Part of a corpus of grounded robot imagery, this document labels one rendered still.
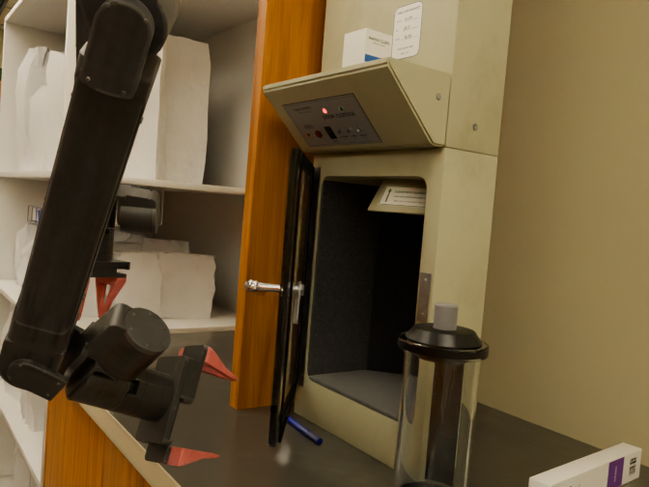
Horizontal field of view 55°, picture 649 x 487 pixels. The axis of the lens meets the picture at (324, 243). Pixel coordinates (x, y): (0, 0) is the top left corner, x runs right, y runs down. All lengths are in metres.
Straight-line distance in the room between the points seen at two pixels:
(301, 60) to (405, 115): 0.38
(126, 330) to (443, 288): 0.44
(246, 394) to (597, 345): 0.64
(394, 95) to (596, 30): 0.56
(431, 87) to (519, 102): 0.53
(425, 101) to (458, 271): 0.24
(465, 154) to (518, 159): 0.45
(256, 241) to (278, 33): 0.37
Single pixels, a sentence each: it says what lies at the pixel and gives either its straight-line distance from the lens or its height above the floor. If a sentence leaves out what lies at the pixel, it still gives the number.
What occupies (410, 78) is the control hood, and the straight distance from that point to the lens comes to 0.84.
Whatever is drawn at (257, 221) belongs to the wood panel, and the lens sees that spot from 1.13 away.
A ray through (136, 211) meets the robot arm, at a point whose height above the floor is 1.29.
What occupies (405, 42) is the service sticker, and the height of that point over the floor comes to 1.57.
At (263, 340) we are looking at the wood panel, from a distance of 1.17.
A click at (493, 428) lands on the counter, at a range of 1.23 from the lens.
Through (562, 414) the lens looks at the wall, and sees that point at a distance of 1.30.
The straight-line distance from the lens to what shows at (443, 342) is 0.74.
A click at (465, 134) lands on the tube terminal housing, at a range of 0.91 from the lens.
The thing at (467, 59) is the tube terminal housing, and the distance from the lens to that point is 0.92.
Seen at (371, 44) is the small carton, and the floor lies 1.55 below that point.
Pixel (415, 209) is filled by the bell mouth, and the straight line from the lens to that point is 0.96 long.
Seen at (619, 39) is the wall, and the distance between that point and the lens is 1.28.
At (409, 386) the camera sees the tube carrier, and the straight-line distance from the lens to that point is 0.77.
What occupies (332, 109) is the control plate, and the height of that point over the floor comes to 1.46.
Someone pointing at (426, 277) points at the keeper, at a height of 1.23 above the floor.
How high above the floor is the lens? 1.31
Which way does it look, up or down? 3 degrees down
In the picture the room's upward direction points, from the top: 5 degrees clockwise
